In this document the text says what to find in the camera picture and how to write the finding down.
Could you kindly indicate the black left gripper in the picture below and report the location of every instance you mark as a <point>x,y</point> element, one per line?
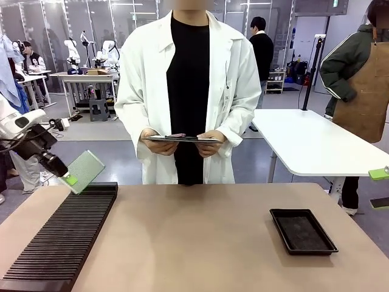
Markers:
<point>54,164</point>

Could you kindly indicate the green perforated PCB board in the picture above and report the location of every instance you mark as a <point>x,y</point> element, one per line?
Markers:
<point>86,168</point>

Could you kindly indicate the person's right forearm white sleeve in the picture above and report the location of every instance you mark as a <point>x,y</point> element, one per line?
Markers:
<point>130,118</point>

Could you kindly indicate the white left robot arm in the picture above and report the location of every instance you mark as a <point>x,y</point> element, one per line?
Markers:
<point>12,120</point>

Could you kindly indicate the person's left forearm white sleeve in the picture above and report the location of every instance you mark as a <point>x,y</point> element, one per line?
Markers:
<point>241,118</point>

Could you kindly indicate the black slotted PCB rack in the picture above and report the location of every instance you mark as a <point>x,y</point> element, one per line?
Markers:
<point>60,234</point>

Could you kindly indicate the person's right hand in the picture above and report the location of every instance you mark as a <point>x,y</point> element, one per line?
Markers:
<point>159,146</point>

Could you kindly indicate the person's left hand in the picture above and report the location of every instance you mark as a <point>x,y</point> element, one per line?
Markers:
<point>209,148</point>

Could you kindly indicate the white side table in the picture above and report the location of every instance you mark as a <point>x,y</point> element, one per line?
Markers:
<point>313,143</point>

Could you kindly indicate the grey step stool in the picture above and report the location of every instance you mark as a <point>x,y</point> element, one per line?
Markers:
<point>99,110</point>

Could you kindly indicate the black rectangular tray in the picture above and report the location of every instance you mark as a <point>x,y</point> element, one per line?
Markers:
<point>304,231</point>

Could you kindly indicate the person in brown apron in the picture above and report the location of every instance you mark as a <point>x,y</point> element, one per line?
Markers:
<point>361,79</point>

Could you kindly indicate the wooden-top background table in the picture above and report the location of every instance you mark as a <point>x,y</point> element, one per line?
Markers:
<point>82,77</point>

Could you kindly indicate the white background desk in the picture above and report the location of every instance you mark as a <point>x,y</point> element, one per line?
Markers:
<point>33,76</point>

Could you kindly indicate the cardboard box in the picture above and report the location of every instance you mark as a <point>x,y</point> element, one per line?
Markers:
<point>97,71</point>

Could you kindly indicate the black tripod pole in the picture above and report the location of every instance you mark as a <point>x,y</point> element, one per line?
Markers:
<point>311,73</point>

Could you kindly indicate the seated person in varsity jacket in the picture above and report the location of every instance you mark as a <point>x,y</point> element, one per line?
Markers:
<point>34,61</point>

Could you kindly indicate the light blue hanging cloth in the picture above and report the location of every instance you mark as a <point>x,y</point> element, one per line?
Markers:
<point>9,70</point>

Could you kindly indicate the black bags pile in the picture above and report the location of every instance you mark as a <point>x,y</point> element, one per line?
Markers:
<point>298,71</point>

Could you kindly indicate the low white shelf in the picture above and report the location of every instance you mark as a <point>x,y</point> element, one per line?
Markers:
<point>276,82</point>

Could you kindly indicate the person in white lab coat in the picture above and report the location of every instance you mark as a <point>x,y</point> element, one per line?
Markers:
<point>188,91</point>

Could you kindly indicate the person in black jacket standing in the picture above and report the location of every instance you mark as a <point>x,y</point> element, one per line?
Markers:
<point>262,51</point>

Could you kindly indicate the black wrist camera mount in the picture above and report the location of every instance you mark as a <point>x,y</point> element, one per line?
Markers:
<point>35,141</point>

